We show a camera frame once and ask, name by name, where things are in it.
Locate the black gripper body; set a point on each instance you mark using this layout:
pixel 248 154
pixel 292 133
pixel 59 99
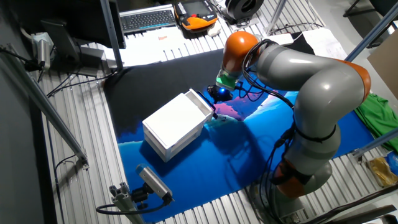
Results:
pixel 222 95

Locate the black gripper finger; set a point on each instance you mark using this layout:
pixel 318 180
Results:
pixel 214 99
pixel 211 90

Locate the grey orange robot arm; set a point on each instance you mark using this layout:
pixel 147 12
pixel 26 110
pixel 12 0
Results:
pixel 326 90

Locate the white drawer cabinet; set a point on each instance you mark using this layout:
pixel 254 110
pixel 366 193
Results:
pixel 174 124

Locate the white lumpy object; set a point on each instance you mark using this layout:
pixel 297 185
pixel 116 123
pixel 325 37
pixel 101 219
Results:
pixel 214 30

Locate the orange black teach pendant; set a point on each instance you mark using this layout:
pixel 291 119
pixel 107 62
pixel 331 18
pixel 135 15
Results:
pixel 199 23

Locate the white paper sheets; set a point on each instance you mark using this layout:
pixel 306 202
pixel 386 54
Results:
pixel 155 49

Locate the small pale wooden block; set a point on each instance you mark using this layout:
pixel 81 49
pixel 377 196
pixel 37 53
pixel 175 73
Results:
pixel 162 37

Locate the printed landscape table mat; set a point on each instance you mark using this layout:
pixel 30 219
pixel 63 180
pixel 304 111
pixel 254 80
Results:
pixel 202 174

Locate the white power strip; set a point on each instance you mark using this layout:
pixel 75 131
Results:
pixel 281 39

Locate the black computer keyboard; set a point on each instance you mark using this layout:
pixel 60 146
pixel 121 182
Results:
pixel 147 20

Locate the white printed paper sheet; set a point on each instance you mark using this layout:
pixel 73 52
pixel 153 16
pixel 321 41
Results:
pixel 325 42

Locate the green cloth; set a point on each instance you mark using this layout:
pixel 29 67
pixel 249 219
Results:
pixel 379 118

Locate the brown cardboard sheet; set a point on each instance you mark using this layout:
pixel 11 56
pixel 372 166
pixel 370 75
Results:
pixel 385 65

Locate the black computer monitor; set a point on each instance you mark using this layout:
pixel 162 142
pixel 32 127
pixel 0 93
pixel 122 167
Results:
pixel 62 15

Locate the silver webcam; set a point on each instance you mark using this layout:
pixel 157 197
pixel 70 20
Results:
pixel 43 53

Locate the yellow plastic bag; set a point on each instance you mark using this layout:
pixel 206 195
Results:
pixel 381 171

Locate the black office chair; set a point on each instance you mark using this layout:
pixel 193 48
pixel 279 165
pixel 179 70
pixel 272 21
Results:
pixel 382 6

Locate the blue plastic bag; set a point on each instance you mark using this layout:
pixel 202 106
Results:
pixel 393 163

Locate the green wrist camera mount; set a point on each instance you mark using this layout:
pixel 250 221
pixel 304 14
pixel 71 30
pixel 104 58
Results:
pixel 225 82

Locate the aluminium frame post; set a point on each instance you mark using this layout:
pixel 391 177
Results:
pixel 275 15
pixel 112 34

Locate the silver camera on bracket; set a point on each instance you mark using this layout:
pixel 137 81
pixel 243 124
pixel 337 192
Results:
pixel 152 180

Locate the aluminium camera mount profile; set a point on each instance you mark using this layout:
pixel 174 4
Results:
pixel 124 202

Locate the aluminium frame bar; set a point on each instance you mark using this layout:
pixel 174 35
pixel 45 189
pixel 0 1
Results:
pixel 46 107
pixel 376 143
pixel 373 32

